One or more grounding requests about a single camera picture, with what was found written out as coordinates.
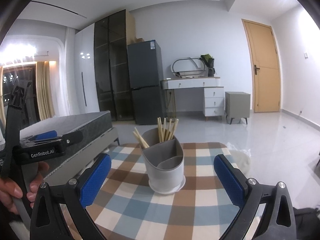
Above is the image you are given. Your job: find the white dressing table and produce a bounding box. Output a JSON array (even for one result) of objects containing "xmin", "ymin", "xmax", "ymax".
[{"xmin": 161, "ymin": 77, "xmax": 225, "ymax": 120}]

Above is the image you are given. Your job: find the dark glass cabinet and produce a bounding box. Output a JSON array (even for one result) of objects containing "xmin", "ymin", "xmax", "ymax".
[{"xmin": 94, "ymin": 10, "xmax": 136, "ymax": 121}]

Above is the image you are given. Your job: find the grey utensil holder cup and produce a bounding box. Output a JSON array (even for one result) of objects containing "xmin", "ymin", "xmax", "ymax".
[{"xmin": 142, "ymin": 128, "xmax": 186, "ymax": 195}]

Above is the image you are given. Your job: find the wooden chopstick in holder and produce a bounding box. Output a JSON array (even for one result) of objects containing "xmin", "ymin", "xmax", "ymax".
[
  {"xmin": 133, "ymin": 131, "xmax": 148, "ymax": 148},
  {"xmin": 157, "ymin": 117, "xmax": 164, "ymax": 142},
  {"xmin": 162, "ymin": 117, "xmax": 167, "ymax": 141}
]

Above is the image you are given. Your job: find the dark grey refrigerator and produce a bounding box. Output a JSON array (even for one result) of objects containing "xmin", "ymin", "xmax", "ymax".
[{"xmin": 127, "ymin": 40, "xmax": 166, "ymax": 125}]

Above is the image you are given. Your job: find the grey nightstand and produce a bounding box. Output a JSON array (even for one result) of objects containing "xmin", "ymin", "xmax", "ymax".
[{"xmin": 225, "ymin": 92, "xmax": 251, "ymax": 125}]

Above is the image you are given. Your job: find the plastic bag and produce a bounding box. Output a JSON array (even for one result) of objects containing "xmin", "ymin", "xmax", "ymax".
[{"xmin": 226, "ymin": 142, "xmax": 251, "ymax": 161}]

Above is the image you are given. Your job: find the cream round stool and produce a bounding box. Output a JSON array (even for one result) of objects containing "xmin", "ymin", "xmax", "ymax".
[{"xmin": 233, "ymin": 157, "xmax": 251, "ymax": 176}]

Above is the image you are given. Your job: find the white wardrobe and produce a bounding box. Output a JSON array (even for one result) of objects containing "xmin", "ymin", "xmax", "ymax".
[{"xmin": 74, "ymin": 24, "xmax": 100, "ymax": 114}]

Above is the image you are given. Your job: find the cardboard box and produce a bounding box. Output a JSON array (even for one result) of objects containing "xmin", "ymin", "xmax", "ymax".
[{"xmin": 135, "ymin": 38, "xmax": 144, "ymax": 43}]

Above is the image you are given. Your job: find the person's left hand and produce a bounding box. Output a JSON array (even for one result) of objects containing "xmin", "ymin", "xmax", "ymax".
[{"xmin": 0, "ymin": 160, "xmax": 51, "ymax": 215}]

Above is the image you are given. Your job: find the beige curtain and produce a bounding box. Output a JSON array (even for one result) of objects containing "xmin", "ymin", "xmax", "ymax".
[{"xmin": 36, "ymin": 61, "xmax": 55, "ymax": 121}]

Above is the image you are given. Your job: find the grey bed frame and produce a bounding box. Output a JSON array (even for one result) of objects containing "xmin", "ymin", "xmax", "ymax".
[{"xmin": 43, "ymin": 127, "xmax": 121, "ymax": 186}]

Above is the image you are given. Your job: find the black bag with plant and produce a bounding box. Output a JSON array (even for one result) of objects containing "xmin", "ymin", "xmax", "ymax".
[{"xmin": 200, "ymin": 54, "xmax": 215, "ymax": 77}]

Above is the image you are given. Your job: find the oval vanity mirror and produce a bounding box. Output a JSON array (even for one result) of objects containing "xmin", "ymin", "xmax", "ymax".
[{"xmin": 170, "ymin": 57, "xmax": 207, "ymax": 78}]

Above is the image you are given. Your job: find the plaid checkered tablecloth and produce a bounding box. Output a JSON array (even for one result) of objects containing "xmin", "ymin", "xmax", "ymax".
[{"xmin": 88, "ymin": 142, "xmax": 239, "ymax": 239}]

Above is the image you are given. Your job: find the dark grey mattress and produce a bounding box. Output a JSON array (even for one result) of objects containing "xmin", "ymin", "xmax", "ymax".
[{"xmin": 20, "ymin": 111, "xmax": 114, "ymax": 156}]

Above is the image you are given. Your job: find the wooden door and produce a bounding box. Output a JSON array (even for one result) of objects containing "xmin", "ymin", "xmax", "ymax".
[{"xmin": 242, "ymin": 20, "xmax": 281, "ymax": 113}]

